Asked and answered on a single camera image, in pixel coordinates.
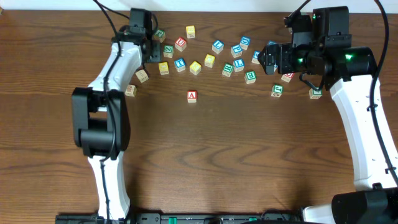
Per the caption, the red letter A block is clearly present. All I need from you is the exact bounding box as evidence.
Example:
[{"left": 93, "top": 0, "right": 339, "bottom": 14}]
[{"left": 187, "top": 90, "right": 197, "bottom": 103}]

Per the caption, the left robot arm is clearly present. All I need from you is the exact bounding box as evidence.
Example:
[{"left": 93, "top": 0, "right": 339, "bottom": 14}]
[{"left": 72, "top": 26, "right": 160, "bottom": 223}]

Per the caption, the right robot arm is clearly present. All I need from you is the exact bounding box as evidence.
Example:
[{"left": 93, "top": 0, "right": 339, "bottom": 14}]
[{"left": 258, "top": 6, "right": 397, "bottom": 223}]

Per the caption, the green letter J block top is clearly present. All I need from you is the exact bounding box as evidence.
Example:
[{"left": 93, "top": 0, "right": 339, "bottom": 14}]
[{"left": 154, "top": 29, "right": 166, "bottom": 43}]

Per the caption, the green letter j block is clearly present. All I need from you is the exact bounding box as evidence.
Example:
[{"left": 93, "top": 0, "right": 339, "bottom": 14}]
[
  {"left": 154, "top": 29, "right": 166, "bottom": 43},
  {"left": 271, "top": 84, "right": 284, "bottom": 98}
]

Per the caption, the green letter Z block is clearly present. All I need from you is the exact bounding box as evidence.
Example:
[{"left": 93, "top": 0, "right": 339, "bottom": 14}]
[{"left": 163, "top": 45, "right": 174, "bottom": 58}]

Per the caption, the red letter U block right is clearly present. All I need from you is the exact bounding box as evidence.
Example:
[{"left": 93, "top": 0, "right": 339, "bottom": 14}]
[{"left": 281, "top": 73, "right": 295, "bottom": 83}]

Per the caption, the red letter u block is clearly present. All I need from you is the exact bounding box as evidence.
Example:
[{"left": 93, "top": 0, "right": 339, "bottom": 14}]
[
  {"left": 281, "top": 73, "right": 295, "bottom": 83},
  {"left": 175, "top": 37, "right": 187, "bottom": 52}
]

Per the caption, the yellow letter O block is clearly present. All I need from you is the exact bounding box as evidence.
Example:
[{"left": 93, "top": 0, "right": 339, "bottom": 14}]
[{"left": 159, "top": 62, "right": 169, "bottom": 75}]

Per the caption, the plain wooden I block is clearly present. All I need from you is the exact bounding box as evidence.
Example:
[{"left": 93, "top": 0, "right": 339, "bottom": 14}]
[{"left": 135, "top": 69, "right": 149, "bottom": 83}]

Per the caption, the red letter U block left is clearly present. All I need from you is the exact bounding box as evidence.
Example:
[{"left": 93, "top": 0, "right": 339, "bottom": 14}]
[{"left": 175, "top": 37, "right": 187, "bottom": 52}]

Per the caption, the blue letter T block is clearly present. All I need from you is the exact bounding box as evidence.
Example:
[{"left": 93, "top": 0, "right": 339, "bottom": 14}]
[{"left": 174, "top": 58, "right": 186, "bottom": 72}]

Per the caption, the green letter J block lower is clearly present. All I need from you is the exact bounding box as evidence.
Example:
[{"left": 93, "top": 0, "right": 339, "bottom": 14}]
[{"left": 271, "top": 84, "right": 284, "bottom": 98}]

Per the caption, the blue number 5 block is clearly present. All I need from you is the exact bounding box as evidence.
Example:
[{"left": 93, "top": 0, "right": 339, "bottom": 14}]
[{"left": 251, "top": 50, "right": 260, "bottom": 64}]

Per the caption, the green number 4 block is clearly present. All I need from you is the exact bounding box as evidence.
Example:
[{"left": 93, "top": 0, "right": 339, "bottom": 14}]
[{"left": 308, "top": 88, "right": 323, "bottom": 100}]

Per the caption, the yellow block top row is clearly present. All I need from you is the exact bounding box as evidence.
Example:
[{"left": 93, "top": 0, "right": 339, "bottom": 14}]
[{"left": 186, "top": 26, "right": 196, "bottom": 39}]

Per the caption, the wooden pineapple block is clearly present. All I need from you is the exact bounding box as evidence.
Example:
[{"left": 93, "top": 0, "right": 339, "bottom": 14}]
[{"left": 124, "top": 85, "right": 137, "bottom": 97}]

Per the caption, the green letter B block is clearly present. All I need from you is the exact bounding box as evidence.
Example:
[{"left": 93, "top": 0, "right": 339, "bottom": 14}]
[{"left": 244, "top": 71, "right": 257, "bottom": 84}]

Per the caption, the blue letter D block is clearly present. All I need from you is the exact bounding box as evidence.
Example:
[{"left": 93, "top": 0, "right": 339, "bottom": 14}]
[{"left": 239, "top": 36, "right": 251, "bottom": 50}]

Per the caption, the blue letter L block lower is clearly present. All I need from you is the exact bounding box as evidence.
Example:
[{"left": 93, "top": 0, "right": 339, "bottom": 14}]
[{"left": 233, "top": 58, "right": 244, "bottom": 72}]

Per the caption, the blue letter l block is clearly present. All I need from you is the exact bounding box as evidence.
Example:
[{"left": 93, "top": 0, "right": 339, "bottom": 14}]
[
  {"left": 212, "top": 40, "right": 224, "bottom": 54},
  {"left": 233, "top": 58, "right": 244, "bottom": 72}
]

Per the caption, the yellow block centre upper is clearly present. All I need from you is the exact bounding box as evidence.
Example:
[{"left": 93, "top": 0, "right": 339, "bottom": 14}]
[{"left": 205, "top": 54, "right": 215, "bottom": 68}]

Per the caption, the blue letter P block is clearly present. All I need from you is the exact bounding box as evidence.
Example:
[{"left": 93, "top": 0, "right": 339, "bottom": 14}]
[{"left": 231, "top": 44, "right": 243, "bottom": 58}]

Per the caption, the blue letter L block upper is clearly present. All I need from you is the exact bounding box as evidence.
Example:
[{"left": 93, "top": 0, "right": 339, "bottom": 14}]
[{"left": 212, "top": 40, "right": 224, "bottom": 54}]

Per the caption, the green letter R block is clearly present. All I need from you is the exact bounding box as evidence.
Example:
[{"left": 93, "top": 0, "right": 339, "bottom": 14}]
[{"left": 222, "top": 63, "right": 233, "bottom": 77}]

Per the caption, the left black cable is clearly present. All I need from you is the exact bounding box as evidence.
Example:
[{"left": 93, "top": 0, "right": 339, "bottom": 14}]
[{"left": 93, "top": 0, "right": 131, "bottom": 224}]

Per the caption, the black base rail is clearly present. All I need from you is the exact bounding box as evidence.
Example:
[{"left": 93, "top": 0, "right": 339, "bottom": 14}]
[{"left": 55, "top": 212, "right": 304, "bottom": 224}]

